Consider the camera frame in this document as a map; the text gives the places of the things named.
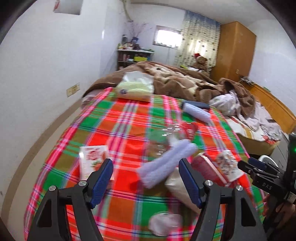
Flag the red drink can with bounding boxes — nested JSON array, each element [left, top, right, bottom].
[[191, 153, 228, 187]]

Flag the cream paper bag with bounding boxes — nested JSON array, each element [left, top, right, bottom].
[[165, 168, 201, 214]]

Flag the strawberry milk carton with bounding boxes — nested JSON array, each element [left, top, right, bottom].
[[79, 145, 109, 180]]

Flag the clear cola bottle red label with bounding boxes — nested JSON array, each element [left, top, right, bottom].
[[145, 121, 198, 158]]

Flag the lavender towel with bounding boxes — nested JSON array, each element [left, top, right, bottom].
[[182, 103, 211, 123], [137, 139, 198, 189]]

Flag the pink purple milk carton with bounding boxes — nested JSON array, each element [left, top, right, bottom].
[[215, 150, 244, 182]]

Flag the white trash bin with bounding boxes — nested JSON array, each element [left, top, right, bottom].
[[258, 155, 278, 168]]

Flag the person's right hand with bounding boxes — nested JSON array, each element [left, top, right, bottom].
[[262, 194, 295, 230]]

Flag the light pink bedsheet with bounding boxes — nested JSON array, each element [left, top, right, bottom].
[[226, 101, 282, 144]]

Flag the wooden headboard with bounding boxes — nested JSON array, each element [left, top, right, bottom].
[[241, 81, 295, 134]]

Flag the dark blue glasses case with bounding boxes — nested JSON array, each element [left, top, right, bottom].
[[181, 100, 210, 110]]

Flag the plaid red green tablecloth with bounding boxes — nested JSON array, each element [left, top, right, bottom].
[[23, 87, 265, 241]]

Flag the teddy bear santa hat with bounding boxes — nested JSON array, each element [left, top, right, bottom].
[[192, 53, 208, 72]]

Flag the brown fleece blanket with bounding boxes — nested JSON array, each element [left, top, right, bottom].
[[83, 61, 256, 117]]

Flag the wooden wardrobe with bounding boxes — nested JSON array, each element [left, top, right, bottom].
[[210, 22, 256, 82]]

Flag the green tissue pack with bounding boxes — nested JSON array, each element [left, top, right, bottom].
[[115, 71, 154, 102]]

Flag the patterned curtain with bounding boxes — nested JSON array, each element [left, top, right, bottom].
[[174, 11, 221, 68]]

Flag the small window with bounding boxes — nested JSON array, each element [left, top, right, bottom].
[[153, 26, 183, 49]]

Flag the cluttered shelf unit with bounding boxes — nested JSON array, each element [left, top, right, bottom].
[[117, 35, 154, 70]]

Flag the dried branches in vase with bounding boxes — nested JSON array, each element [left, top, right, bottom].
[[125, 21, 152, 43]]

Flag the wall power socket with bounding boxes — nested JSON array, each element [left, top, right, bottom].
[[66, 83, 80, 97]]

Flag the silver wall panel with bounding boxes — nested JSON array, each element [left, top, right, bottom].
[[53, 0, 83, 15]]

